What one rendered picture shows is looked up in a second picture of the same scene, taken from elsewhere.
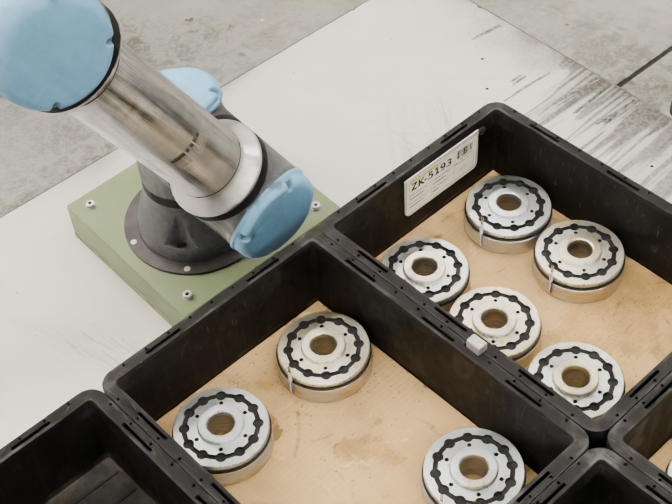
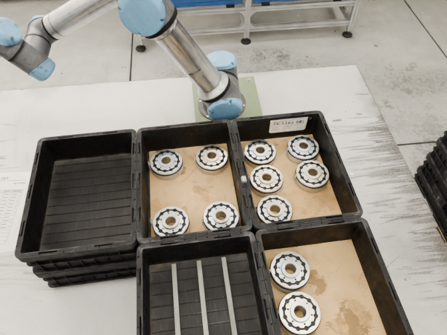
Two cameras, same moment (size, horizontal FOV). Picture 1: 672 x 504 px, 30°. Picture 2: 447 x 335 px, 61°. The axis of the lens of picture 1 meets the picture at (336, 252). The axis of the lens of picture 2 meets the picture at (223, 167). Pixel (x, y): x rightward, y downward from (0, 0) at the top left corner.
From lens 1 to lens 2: 0.49 m
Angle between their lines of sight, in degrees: 21
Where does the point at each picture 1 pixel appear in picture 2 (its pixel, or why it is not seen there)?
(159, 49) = (292, 61)
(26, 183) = not seen: hidden behind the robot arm
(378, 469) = (199, 199)
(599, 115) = (376, 139)
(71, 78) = (145, 26)
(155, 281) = (197, 115)
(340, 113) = (293, 96)
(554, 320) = (289, 189)
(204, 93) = (228, 62)
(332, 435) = (196, 183)
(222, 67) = not seen: hidden behind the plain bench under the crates
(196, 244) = not seen: hidden behind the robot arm
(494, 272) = (284, 165)
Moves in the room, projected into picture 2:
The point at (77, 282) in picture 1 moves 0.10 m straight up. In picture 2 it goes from (183, 105) to (180, 86)
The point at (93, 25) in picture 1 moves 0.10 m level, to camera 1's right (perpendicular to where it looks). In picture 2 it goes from (155, 11) to (189, 24)
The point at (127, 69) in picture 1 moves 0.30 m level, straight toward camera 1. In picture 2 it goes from (175, 35) to (118, 108)
